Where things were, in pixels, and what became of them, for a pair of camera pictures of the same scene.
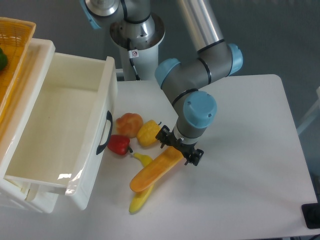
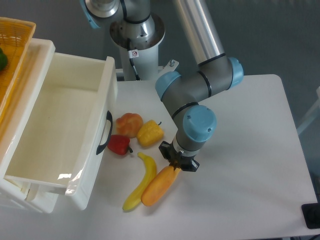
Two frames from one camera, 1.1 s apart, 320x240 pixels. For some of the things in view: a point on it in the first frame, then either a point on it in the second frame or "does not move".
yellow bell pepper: (147, 132) does not move
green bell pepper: (3, 60) does not move
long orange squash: (156, 167) to (159, 185)
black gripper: (164, 136) to (176, 159)
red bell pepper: (119, 144) does not move
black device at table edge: (311, 214) does not move
